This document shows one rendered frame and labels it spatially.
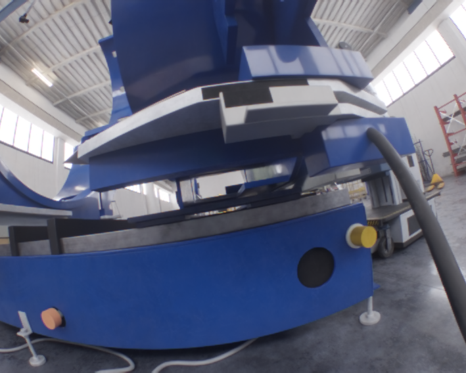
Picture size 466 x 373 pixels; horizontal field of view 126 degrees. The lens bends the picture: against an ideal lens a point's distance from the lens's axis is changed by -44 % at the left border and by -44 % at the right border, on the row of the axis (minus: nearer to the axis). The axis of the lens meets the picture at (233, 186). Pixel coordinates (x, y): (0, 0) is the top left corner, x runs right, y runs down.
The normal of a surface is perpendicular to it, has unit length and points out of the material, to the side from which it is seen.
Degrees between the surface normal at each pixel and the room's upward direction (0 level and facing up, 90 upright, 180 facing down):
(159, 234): 90
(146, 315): 90
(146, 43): 133
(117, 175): 90
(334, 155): 90
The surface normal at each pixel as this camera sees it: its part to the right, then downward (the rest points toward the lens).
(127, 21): 0.15, 0.47
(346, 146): 0.05, -0.15
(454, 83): -0.98, 0.18
